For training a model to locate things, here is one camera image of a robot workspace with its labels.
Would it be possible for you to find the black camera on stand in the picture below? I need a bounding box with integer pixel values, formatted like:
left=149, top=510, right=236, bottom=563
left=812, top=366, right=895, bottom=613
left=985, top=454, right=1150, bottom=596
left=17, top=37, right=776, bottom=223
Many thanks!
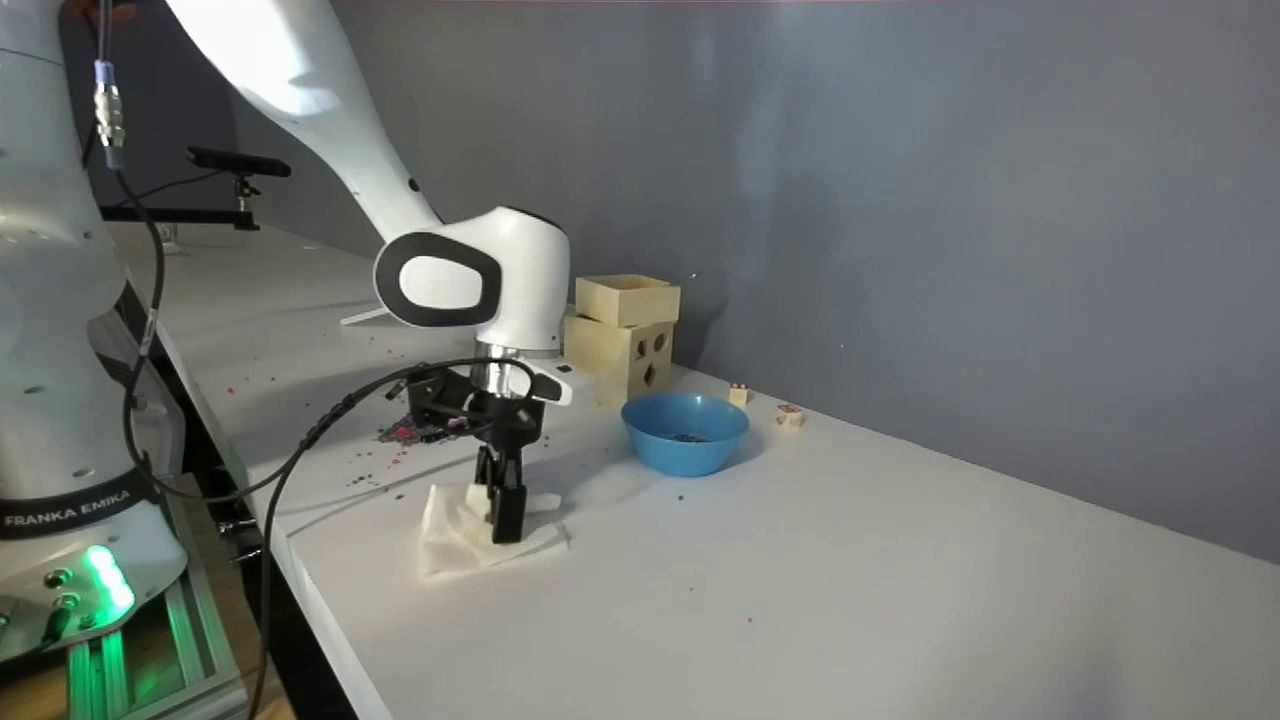
left=96, top=144, right=295, bottom=231

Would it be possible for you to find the colourful cereal pile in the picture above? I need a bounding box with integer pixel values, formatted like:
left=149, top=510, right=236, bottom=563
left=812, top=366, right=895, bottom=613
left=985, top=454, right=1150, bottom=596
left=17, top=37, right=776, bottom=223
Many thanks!
left=376, top=416, right=446, bottom=448

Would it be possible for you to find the thick black gripper cable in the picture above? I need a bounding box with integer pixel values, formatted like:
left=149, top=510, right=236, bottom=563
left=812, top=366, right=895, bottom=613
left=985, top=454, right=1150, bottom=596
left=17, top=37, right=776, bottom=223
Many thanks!
left=245, top=357, right=545, bottom=720

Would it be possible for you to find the wooden block with holes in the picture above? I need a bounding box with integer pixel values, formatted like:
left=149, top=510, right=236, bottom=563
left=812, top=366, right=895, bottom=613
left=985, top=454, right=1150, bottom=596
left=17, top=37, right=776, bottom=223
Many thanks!
left=561, top=312, right=675, bottom=398

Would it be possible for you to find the plain light wooden block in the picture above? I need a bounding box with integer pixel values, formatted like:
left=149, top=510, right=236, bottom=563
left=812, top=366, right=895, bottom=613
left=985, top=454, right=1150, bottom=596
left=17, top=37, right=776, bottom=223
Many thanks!
left=571, top=272, right=682, bottom=332

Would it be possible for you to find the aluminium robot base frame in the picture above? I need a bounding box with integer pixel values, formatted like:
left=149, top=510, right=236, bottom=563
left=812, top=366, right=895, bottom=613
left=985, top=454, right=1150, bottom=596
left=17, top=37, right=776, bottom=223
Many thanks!
left=0, top=574, right=250, bottom=720

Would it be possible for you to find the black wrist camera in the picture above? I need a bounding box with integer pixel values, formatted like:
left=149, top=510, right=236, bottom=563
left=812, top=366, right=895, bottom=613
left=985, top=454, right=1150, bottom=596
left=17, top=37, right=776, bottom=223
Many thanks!
left=404, top=366, right=485, bottom=439

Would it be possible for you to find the blue plastic bowl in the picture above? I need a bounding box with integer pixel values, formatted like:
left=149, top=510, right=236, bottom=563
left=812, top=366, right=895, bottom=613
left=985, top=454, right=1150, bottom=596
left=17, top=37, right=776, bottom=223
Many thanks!
left=620, top=387, right=753, bottom=478

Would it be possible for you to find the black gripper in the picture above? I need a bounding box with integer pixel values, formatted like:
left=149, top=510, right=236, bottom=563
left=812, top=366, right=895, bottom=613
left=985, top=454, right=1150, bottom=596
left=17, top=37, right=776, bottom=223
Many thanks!
left=466, top=382, right=550, bottom=547

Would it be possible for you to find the white embossed paper napkin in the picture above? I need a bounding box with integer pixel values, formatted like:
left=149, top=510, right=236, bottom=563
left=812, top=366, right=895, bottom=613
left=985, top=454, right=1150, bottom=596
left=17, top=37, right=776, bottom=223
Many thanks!
left=411, top=478, right=577, bottom=582

